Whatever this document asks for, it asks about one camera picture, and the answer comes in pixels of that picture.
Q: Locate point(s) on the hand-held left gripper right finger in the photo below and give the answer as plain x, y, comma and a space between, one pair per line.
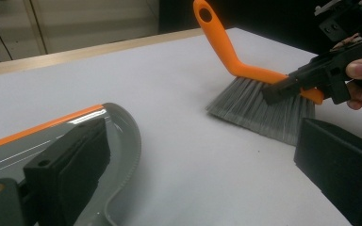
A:
342, 169

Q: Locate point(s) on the orange brush with grey bristles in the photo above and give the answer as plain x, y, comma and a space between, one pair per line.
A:
220, 40

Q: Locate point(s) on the wooden table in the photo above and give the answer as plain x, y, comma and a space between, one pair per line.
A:
75, 55

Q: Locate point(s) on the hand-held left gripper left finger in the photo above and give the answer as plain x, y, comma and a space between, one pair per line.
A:
69, 175

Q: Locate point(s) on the black curtain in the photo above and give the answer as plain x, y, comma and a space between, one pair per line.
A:
264, 15

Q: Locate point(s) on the grey dustpan with orange lip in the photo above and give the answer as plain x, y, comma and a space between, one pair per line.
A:
122, 132

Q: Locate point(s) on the white table board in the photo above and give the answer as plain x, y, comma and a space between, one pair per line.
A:
185, 141

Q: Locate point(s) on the wooden wall post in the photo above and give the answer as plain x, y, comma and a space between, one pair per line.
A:
33, 25

